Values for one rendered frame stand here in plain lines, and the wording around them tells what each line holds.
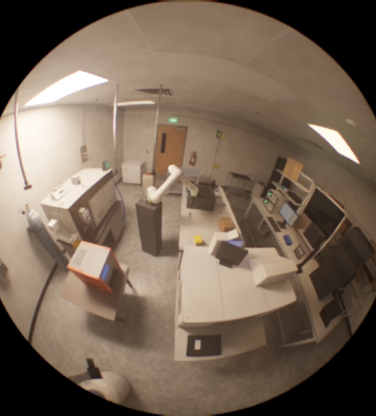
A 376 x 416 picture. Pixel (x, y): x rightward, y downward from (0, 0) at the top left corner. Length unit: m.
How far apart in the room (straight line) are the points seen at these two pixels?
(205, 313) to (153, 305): 1.54
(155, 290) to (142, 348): 1.04
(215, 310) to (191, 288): 0.20
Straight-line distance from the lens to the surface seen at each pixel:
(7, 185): 2.46
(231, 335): 1.46
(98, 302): 1.72
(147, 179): 4.05
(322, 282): 2.43
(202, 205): 2.24
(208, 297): 0.86
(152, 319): 2.25
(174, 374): 2.35
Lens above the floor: 2.23
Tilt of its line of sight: 35 degrees down
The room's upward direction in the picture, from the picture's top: 10 degrees clockwise
